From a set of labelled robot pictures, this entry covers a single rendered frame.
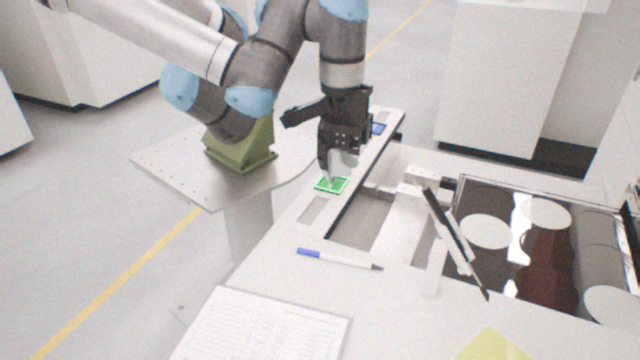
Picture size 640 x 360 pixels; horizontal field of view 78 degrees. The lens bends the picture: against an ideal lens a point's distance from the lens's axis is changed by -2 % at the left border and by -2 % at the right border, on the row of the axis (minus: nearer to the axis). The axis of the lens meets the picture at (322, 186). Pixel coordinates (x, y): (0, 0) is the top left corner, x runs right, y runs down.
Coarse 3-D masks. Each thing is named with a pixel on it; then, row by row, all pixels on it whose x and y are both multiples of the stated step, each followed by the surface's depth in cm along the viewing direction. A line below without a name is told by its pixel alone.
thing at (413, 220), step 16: (400, 208) 87; (416, 208) 87; (384, 224) 83; (400, 224) 83; (416, 224) 83; (384, 240) 79; (400, 240) 79; (416, 240) 79; (384, 256) 76; (400, 256) 76
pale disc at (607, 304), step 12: (600, 288) 67; (612, 288) 67; (588, 300) 65; (600, 300) 65; (612, 300) 65; (624, 300) 65; (636, 300) 65; (600, 312) 63; (612, 312) 63; (624, 312) 63; (636, 312) 63; (612, 324) 61; (624, 324) 61; (636, 324) 61
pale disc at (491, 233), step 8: (472, 216) 82; (480, 216) 82; (488, 216) 82; (464, 224) 80; (472, 224) 80; (480, 224) 80; (488, 224) 80; (496, 224) 80; (504, 224) 80; (464, 232) 78; (472, 232) 78; (480, 232) 78; (488, 232) 78; (496, 232) 78; (504, 232) 78; (472, 240) 76; (480, 240) 76; (488, 240) 76; (496, 240) 76; (504, 240) 76; (488, 248) 75; (496, 248) 75
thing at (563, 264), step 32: (480, 192) 89; (512, 192) 88; (512, 224) 80; (576, 224) 80; (608, 224) 80; (448, 256) 73; (480, 256) 73; (512, 256) 73; (544, 256) 73; (576, 256) 73; (608, 256) 73; (512, 288) 67; (544, 288) 67; (576, 288) 67
